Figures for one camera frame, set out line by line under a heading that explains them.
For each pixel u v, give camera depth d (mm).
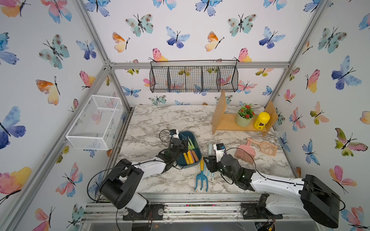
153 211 742
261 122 917
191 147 974
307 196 420
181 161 879
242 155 932
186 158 898
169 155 687
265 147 984
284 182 490
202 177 842
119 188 440
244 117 910
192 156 910
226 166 616
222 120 1018
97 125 866
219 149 710
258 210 644
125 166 468
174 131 791
